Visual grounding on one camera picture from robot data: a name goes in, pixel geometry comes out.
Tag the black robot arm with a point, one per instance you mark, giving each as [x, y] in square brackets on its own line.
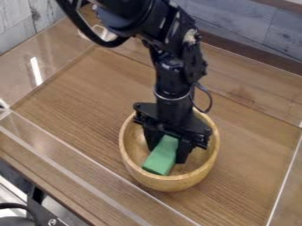
[169, 33]

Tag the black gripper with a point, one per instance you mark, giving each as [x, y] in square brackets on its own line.
[172, 117]

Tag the clear acrylic corner bracket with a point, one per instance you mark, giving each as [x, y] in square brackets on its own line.
[93, 28]

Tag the wooden bowl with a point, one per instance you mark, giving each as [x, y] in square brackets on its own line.
[185, 175]

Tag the green rectangular stick block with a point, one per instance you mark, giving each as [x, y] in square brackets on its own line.
[162, 159]

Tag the black table leg clamp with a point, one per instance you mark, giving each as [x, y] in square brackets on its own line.
[22, 209]

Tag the clear acrylic side wall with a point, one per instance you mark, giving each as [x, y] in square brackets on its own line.
[93, 191]

